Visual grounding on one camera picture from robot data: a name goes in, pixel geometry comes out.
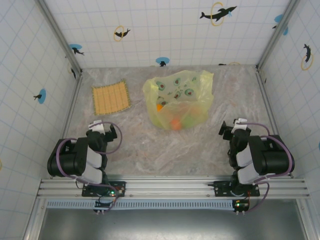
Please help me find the aluminium frame post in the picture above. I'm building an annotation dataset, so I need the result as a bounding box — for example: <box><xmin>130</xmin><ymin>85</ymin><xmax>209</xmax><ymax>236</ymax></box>
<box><xmin>34</xmin><ymin>0</ymin><xmax>83</xmax><ymax>76</ymax></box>
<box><xmin>256</xmin><ymin>0</ymin><xmax>302</xmax><ymax>71</ymax></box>

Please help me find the green apple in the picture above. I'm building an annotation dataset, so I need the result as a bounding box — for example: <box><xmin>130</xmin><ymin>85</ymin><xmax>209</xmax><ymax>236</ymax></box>
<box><xmin>183</xmin><ymin>113</ymin><xmax>200</xmax><ymax>128</ymax></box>

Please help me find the yellow avocado print plastic bag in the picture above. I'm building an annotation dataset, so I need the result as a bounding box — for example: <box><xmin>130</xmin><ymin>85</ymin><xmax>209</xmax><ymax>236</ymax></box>
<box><xmin>142</xmin><ymin>69</ymin><xmax>215</xmax><ymax>131</ymax></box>

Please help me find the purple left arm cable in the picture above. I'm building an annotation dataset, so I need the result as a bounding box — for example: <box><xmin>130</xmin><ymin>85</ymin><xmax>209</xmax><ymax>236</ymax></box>
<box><xmin>55</xmin><ymin>121</ymin><xmax>123</xmax><ymax>213</ymax></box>

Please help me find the aluminium table side rail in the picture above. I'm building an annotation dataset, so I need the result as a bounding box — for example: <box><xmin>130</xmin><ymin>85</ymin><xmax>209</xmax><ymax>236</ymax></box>
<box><xmin>256</xmin><ymin>66</ymin><xmax>295</xmax><ymax>179</ymax></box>
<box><xmin>51</xmin><ymin>72</ymin><xmax>85</xmax><ymax>179</ymax></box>

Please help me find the woven straw mat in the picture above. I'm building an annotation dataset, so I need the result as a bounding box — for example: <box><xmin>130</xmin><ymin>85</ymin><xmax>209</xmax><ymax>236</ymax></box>
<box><xmin>91</xmin><ymin>78</ymin><xmax>133</xmax><ymax>117</ymax></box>

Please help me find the grey metal panel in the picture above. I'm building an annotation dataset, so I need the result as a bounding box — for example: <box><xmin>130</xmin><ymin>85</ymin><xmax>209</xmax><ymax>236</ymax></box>
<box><xmin>37</xmin><ymin>207</ymin><xmax>308</xmax><ymax>240</ymax></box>

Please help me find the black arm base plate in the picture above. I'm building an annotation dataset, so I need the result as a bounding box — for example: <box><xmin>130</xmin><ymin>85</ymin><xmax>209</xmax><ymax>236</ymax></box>
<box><xmin>213</xmin><ymin>180</ymin><xmax>261</xmax><ymax>198</ymax></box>
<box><xmin>81</xmin><ymin>181</ymin><xmax>127</xmax><ymax>198</ymax></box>

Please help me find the white slotted cable duct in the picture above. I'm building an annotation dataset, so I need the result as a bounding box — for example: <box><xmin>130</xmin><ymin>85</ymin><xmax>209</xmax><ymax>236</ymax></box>
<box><xmin>46</xmin><ymin>199</ymin><xmax>237</xmax><ymax>210</ymax></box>

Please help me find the aluminium mounting rail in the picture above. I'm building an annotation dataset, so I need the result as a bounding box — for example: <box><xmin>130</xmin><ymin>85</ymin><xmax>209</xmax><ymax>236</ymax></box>
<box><xmin>36</xmin><ymin>174</ymin><xmax>312</xmax><ymax>200</ymax></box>

